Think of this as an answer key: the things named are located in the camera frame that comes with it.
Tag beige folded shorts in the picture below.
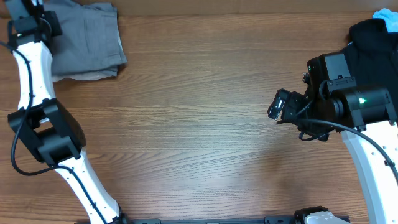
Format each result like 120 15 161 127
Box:
52 70 118 82

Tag grey shorts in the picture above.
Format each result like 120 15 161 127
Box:
44 0 127 76

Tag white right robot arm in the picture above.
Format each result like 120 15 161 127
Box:
267 52 397 223

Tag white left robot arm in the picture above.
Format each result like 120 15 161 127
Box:
1 0 130 224

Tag light blue garment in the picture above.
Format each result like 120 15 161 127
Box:
373 8 398 33

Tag black shirt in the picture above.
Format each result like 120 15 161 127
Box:
343 19 397 106

